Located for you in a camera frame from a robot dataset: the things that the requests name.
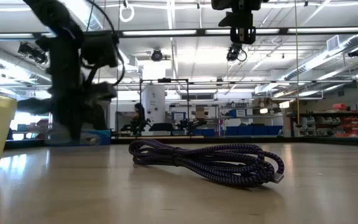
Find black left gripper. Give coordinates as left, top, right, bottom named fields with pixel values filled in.
left=17, top=39, right=118, bottom=141

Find grey braided USB-C cable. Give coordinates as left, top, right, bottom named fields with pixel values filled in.
left=47, top=123, right=101, bottom=146

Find dark blue cable bundle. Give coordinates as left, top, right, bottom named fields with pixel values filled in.
left=128, top=139, right=285, bottom=189

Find person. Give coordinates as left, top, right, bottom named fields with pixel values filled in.
left=121, top=102, right=147, bottom=136

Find white cylindrical column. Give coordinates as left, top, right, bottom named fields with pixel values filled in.
left=142, top=84, right=167, bottom=125

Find black ceiling-mounted device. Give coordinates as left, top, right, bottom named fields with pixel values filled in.
left=17, top=42, right=48, bottom=65

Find round black ceiling fixture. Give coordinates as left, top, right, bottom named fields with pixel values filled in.
left=150, top=49, right=164, bottom=62

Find background robot arms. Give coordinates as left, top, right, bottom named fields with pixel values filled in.
left=177, top=118, right=208, bottom=132

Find shelving with red bins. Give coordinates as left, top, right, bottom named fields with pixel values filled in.
left=286, top=110, right=358, bottom=139

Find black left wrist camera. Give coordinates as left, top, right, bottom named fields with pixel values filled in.
left=81, top=32, right=120, bottom=68

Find black background station frame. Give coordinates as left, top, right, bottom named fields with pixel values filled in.
left=139, top=77, right=190, bottom=135

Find black aluminium table frame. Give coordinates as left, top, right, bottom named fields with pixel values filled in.
left=4, top=136, right=358, bottom=149

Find black ceiling camera with cable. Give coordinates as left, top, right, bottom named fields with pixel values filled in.
left=226, top=42, right=248, bottom=62

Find yellow hanging cord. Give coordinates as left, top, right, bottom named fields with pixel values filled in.
left=294, top=0, right=301, bottom=126

